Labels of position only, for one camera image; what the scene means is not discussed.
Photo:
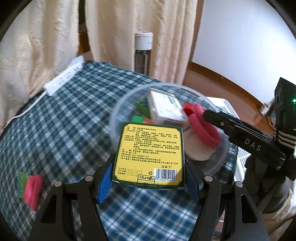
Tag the beige soft lump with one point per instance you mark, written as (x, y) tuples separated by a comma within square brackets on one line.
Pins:
[(196, 150)]

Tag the white medicine box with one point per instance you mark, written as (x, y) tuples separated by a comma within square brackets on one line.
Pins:
[(161, 104)]

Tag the blue plaid tablecloth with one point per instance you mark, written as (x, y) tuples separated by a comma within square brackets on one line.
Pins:
[(69, 129)]

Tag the bent pink foam roller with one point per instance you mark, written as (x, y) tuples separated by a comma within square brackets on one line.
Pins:
[(201, 129)]

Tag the person's right hand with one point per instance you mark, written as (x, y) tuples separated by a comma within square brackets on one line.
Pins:
[(261, 180)]

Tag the clear plastic bowl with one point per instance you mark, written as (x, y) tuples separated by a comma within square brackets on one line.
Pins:
[(129, 102)]

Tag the green box with yellow label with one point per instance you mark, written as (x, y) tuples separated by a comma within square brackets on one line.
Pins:
[(148, 153)]

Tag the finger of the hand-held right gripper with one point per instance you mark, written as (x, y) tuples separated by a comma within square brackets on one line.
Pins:
[(240, 122), (219, 121)]

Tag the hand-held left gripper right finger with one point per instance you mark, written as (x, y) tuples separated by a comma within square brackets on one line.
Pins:
[(192, 183)]

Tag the bottle with white cap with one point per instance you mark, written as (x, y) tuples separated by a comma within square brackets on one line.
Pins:
[(143, 53)]

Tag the green block with blue dots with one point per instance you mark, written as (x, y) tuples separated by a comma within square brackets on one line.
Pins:
[(22, 183), (143, 106)]

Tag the ribbed cream curtain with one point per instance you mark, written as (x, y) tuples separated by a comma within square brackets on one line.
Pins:
[(111, 30)]

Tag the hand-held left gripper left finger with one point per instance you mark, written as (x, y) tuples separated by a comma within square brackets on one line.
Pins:
[(105, 185)]

